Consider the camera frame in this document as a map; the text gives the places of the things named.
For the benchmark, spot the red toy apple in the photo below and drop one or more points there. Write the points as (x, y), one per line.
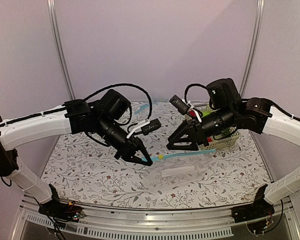
(193, 114)

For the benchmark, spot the light green toy fruit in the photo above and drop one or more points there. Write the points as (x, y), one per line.
(206, 112)

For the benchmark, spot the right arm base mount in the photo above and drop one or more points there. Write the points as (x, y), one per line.
(259, 208)

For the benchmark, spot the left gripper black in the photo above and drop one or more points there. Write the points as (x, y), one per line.
(128, 151)

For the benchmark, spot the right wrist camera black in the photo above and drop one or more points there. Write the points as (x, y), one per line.
(180, 105)

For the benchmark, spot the left aluminium frame post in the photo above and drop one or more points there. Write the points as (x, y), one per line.
(51, 7)

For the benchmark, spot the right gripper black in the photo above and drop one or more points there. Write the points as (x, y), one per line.
(199, 137)

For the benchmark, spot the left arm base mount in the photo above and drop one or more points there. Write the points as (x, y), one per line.
(69, 212)

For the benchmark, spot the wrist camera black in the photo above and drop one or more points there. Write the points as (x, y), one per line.
(151, 126)
(180, 105)

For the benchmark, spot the aluminium frame post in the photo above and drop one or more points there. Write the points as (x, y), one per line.
(51, 7)
(253, 46)

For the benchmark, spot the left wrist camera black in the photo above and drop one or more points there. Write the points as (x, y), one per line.
(151, 126)

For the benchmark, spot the right aluminium frame post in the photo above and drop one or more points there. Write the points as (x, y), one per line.
(253, 46)

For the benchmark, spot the clear zip bag blue zipper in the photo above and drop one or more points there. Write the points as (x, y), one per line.
(175, 170)

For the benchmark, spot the floral patterned tablecloth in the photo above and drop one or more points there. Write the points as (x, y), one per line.
(86, 172)

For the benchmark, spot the dark green toy cucumber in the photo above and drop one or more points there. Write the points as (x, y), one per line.
(225, 133)

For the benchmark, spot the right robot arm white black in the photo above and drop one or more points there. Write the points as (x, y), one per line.
(259, 115)

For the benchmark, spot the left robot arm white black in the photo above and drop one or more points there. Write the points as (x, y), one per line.
(98, 114)

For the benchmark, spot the beige perforated plastic basket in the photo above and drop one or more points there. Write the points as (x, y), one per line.
(218, 141)

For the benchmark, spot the aluminium front rail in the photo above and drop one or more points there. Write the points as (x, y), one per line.
(117, 223)

